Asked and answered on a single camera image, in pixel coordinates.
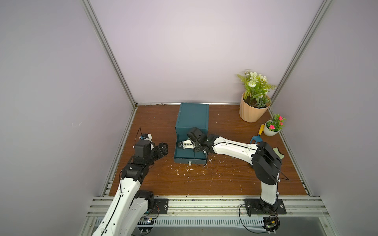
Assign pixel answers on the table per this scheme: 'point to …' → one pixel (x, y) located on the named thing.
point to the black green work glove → (280, 155)
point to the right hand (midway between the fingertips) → (195, 133)
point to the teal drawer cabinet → (190, 115)
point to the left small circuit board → (145, 224)
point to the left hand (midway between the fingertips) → (164, 145)
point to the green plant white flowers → (257, 87)
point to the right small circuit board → (271, 223)
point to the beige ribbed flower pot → (248, 114)
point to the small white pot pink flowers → (271, 128)
